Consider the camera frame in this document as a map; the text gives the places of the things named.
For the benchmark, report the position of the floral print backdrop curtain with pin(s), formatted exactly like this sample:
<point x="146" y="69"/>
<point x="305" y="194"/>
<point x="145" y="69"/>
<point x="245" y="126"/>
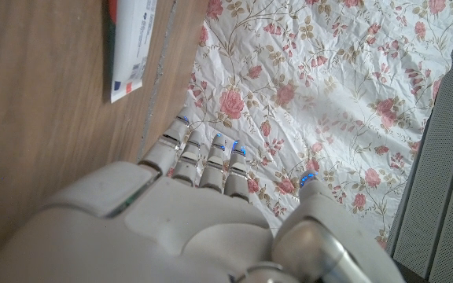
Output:
<point x="328" y="98"/>

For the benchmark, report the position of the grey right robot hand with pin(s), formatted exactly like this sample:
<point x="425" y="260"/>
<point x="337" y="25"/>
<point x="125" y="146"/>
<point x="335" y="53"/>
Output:
<point x="171" y="228"/>

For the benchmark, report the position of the white toothpaste tube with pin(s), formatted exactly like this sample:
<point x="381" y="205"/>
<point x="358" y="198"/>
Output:
<point x="132" y="43"/>

